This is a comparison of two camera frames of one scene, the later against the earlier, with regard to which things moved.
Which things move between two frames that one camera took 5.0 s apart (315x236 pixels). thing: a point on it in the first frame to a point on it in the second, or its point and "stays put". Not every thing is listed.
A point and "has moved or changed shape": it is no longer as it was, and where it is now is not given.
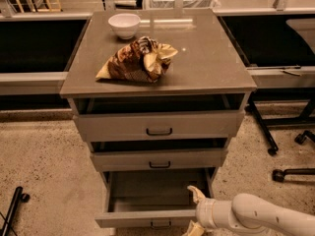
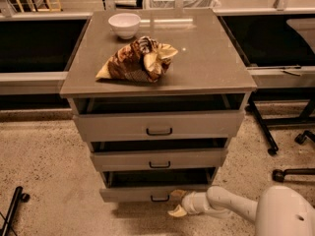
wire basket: [167, 1] stays put
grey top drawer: [159, 117] stays put
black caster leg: [278, 175] stays put
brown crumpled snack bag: [144, 59] stays put
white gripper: [205, 210] to [188, 203]
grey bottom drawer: [154, 199] has moved or changed shape
